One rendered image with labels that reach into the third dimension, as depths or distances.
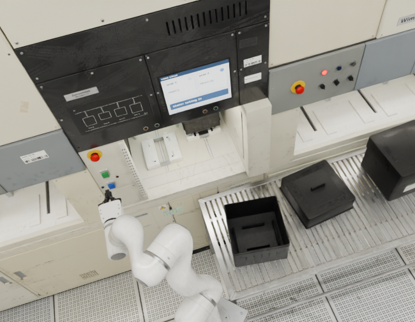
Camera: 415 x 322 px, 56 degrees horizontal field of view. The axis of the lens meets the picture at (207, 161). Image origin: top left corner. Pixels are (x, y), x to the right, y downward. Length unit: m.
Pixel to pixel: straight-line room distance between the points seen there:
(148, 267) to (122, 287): 1.72
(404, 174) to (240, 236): 0.87
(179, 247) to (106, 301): 1.74
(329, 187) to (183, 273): 1.08
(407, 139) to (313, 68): 0.73
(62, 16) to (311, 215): 1.45
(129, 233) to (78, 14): 0.71
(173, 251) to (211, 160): 1.07
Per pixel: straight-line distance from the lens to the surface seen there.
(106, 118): 1.65
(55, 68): 1.48
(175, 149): 2.30
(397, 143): 2.25
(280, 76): 1.74
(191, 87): 1.62
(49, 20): 1.38
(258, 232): 2.12
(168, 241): 1.27
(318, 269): 2.08
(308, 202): 2.12
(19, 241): 2.38
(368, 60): 1.95
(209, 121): 2.27
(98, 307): 2.98
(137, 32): 1.42
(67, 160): 1.81
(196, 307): 1.58
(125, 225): 1.32
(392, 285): 2.98
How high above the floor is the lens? 2.69
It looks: 54 degrees down
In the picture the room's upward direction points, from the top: 10 degrees counter-clockwise
